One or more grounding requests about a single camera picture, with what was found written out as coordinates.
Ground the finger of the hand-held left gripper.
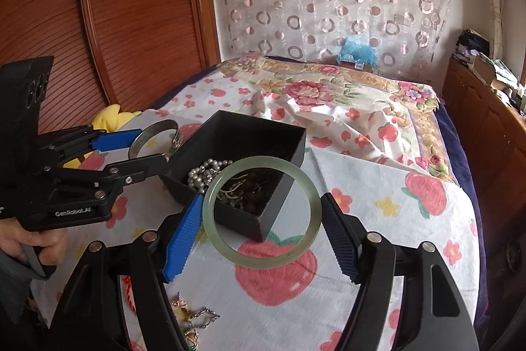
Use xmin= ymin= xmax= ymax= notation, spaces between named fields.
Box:
xmin=41 ymin=154 xmax=170 ymax=199
xmin=36 ymin=126 xmax=144 ymax=163

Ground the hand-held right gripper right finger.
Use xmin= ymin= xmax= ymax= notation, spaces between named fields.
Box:
xmin=322 ymin=192 xmax=479 ymax=351

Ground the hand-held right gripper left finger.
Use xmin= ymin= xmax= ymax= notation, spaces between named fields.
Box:
xmin=51 ymin=195 xmax=205 ymax=351

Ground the silver bangle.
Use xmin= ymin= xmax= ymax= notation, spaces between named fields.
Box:
xmin=128 ymin=120 xmax=181 ymax=159

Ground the green jade bangle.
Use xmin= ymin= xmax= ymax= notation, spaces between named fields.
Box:
xmin=203 ymin=156 xmax=322 ymax=265

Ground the pearl necklace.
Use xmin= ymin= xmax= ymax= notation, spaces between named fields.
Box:
xmin=187 ymin=158 xmax=235 ymax=195

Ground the silver hair comb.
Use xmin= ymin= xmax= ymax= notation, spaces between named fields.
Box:
xmin=216 ymin=168 xmax=264 ymax=208

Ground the red bead bracelet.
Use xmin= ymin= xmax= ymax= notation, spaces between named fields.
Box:
xmin=242 ymin=187 xmax=269 ymax=213

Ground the black jewelry box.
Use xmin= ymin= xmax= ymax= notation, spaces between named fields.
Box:
xmin=159 ymin=110 xmax=307 ymax=242

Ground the person's left forearm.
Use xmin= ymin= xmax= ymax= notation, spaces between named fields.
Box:
xmin=0 ymin=250 xmax=48 ymax=325

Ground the person's left hand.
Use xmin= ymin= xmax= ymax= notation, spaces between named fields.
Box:
xmin=0 ymin=228 xmax=68 ymax=266

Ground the yellow plush toy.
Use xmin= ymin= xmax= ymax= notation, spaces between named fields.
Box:
xmin=61 ymin=104 xmax=142 ymax=171

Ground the strawberry print bed sheet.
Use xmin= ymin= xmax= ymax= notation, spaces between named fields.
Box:
xmin=33 ymin=82 xmax=479 ymax=351

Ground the wooden wardrobe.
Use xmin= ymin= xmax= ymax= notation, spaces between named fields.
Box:
xmin=0 ymin=0 xmax=223 ymax=109

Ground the dark blue blanket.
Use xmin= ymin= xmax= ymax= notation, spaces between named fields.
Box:
xmin=436 ymin=96 xmax=486 ymax=311

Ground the floral blanket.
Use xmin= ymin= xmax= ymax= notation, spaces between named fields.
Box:
xmin=205 ymin=53 xmax=457 ymax=183

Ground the wooden cabinet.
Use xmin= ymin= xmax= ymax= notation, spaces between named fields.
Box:
xmin=442 ymin=59 xmax=526 ymax=294

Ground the blue plastic bag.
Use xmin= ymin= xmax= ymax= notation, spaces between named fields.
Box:
xmin=337 ymin=38 xmax=378 ymax=66

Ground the stack of books and papers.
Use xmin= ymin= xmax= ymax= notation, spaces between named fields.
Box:
xmin=472 ymin=53 xmax=520 ymax=92

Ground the pile of dark clothes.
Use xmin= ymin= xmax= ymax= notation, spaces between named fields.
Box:
xmin=454 ymin=29 xmax=491 ymax=66

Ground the silver pendant necklace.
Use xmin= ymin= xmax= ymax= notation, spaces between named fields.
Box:
xmin=170 ymin=291 xmax=220 ymax=351

